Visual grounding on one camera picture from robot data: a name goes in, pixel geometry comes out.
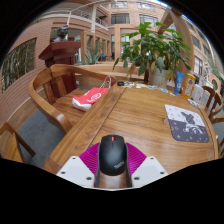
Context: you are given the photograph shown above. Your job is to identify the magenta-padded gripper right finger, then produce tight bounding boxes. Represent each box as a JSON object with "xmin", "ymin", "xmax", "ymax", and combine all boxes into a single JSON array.
[{"xmin": 125, "ymin": 142, "xmax": 169, "ymax": 188}]

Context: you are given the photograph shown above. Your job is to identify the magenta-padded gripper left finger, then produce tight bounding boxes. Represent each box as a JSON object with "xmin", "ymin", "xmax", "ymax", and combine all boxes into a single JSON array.
[{"xmin": 56, "ymin": 142, "xmax": 102, "ymax": 188}]

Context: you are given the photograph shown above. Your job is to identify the black computer mouse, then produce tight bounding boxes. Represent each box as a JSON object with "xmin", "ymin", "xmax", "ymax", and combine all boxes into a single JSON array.
[{"xmin": 98, "ymin": 134, "xmax": 128, "ymax": 177}]

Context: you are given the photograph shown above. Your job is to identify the grey white printed mouse pad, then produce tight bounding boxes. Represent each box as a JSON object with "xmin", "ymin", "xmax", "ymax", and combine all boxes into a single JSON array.
[{"xmin": 164, "ymin": 104, "xmax": 211, "ymax": 144}]

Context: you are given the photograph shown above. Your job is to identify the wooden armchair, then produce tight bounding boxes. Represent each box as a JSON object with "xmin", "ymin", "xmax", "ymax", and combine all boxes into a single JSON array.
[
  {"xmin": 27, "ymin": 63, "xmax": 118, "ymax": 134},
  {"xmin": 199, "ymin": 85, "xmax": 223, "ymax": 118},
  {"xmin": 209, "ymin": 114, "xmax": 224, "ymax": 158},
  {"xmin": 0, "ymin": 121, "xmax": 37, "ymax": 164}
]

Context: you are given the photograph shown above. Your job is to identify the red and white bag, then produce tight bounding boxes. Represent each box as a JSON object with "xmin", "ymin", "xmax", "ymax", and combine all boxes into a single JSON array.
[{"xmin": 71, "ymin": 75, "xmax": 113, "ymax": 112}]

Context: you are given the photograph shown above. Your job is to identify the white pump bottle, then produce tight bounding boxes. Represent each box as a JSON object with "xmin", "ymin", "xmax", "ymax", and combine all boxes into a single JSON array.
[{"xmin": 190, "ymin": 83, "xmax": 205, "ymax": 104}]

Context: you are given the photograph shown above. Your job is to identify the blue tube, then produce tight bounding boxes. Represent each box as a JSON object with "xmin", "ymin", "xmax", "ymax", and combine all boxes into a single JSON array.
[{"xmin": 173, "ymin": 70, "xmax": 185, "ymax": 96}]

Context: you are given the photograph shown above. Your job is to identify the yellow dish soap bottle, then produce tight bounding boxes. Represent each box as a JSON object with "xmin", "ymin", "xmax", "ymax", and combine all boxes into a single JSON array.
[{"xmin": 181, "ymin": 73, "xmax": 197, "ymax": 100}]

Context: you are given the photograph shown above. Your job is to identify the wooden planter box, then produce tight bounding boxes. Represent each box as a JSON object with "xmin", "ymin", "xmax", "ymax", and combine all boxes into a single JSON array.
[{"xmin": 74, "ymin": 61, "xmax": 148, "ymax": 89}]

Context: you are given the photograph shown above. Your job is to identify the spiky green agave plant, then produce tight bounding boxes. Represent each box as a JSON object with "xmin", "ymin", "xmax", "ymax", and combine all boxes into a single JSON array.
[{"xmin": 78, "ymin": 49, "xmax": 103, "ymax": 65}]

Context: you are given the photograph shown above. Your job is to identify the green potted plant white pot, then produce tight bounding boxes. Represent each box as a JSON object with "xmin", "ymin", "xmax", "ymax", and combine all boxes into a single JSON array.
[{"xmin": 113, "ymin": 21, "xmax": 194, "ymax": 89}]

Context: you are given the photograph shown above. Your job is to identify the dark bust statue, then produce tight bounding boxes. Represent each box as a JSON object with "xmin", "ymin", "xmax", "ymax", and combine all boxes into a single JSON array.
[{"xmin": 52, "ymin": 25, "xmax": 70, "ymax": 43}]

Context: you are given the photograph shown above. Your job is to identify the dark red wooden pedestal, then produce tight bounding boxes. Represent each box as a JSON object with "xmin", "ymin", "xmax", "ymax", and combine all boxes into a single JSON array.
[{"xmin": 38, "ymin": 41, "xmax": 82, "ymax": 98}]

